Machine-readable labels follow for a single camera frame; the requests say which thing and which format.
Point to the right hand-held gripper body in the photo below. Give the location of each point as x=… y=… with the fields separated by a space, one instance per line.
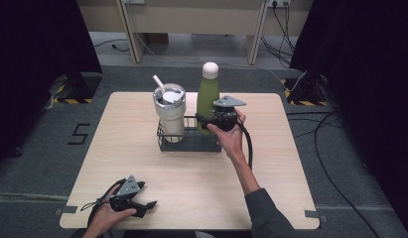
x=224 y=117

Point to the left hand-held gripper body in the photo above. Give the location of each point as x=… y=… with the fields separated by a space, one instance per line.
x=128 y=190

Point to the green bottle with white cap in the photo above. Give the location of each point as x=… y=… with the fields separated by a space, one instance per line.
x=207 y=92

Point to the white tumbler with straw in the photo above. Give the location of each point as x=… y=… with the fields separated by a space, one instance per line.
x=170 y=114

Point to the person's right hand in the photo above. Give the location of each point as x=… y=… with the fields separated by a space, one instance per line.
x=231 y=140

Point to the person's left hand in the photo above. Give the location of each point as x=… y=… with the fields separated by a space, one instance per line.
x=104 y=218

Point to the grey tape piece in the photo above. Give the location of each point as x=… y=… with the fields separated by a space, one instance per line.
x=66 y=210
x=314 y=214

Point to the black stand base striped tape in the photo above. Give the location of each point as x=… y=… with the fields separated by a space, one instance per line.
x=84 y=87
x=305 y=94

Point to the beige desk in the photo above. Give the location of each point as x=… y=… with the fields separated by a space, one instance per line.
x=191 y=16

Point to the black curtain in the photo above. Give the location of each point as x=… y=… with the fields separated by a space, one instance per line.
x=367 y=82
x=36 y=66

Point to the white wall socket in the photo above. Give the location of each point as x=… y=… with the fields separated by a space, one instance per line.
x=279 y=2

